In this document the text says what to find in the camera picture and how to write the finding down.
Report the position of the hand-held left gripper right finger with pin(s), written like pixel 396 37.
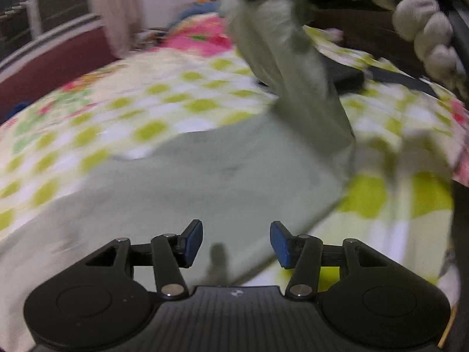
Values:
pixel 280 244

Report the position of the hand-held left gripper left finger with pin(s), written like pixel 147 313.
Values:
pixel 192 244

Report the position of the grey pants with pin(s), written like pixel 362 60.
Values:
pixel 220 172

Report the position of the person's right hand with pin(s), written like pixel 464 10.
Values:
pixel 436 36

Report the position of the dark brown headboard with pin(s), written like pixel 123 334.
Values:
pixel 366 25

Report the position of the blue folded blanket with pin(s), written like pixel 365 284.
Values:
pixel 199 11

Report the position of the pink printed blanket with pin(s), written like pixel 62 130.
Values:
pixel 198 33

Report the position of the dark grey folded cloth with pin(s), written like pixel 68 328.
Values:
pixel 346 77

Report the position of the crumpled patterned cloth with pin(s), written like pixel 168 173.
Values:
pixel 152 36

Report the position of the checkered floral bedsheet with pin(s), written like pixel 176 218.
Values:
pixel 110 117

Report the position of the beige curtain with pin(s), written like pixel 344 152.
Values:
pixel 113 11

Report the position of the blue cloth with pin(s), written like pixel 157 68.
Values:
pixel 18 110

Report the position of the maroon sofa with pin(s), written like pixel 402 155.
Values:
pixel 55 62

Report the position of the window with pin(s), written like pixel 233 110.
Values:
pixel 47 3

